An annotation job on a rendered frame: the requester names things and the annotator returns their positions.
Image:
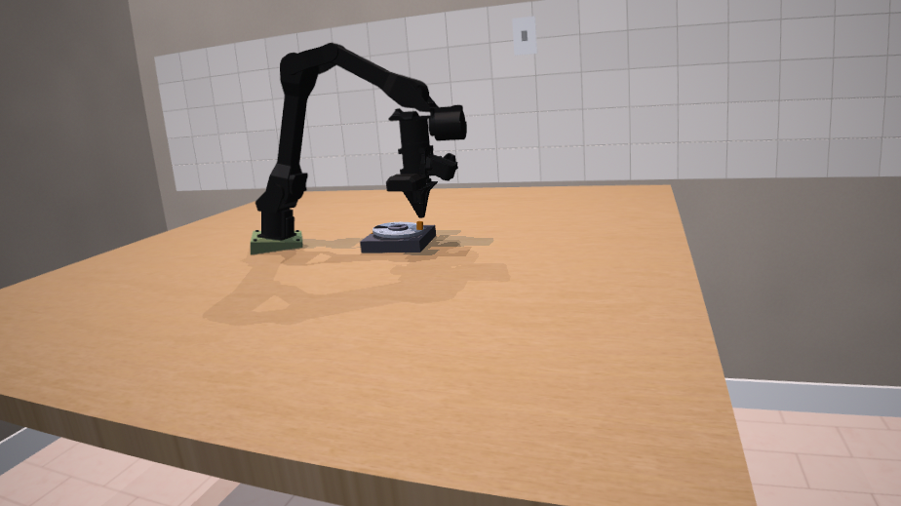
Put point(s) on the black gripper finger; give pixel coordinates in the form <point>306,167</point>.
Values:
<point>432,183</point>
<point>417,200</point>

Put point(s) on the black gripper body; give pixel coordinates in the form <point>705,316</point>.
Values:
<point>411,161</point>

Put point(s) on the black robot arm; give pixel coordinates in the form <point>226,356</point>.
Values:
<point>298,76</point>

